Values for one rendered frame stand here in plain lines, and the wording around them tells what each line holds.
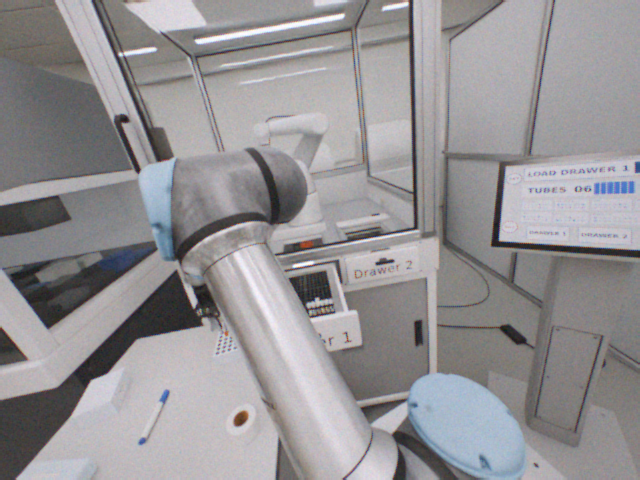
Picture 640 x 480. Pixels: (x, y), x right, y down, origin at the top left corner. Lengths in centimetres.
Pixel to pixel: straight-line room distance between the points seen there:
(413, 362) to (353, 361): 30
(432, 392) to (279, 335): 21
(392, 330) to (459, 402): 90
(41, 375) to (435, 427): 110
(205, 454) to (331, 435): 53
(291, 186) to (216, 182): 10
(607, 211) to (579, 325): 42
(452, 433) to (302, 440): 16
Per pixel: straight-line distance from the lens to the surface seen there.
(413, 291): 118
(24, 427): 157
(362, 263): 99
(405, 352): 138
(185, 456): 82
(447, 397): 39
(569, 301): 121
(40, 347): 117
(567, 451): 168
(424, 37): 100
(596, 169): 110
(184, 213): 30
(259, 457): 73
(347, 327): 73
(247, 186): 32
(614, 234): 103
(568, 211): 104
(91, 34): 107
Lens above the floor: 137
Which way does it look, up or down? 21 degrees down
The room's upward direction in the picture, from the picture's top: 10 degrees counter-clockwise
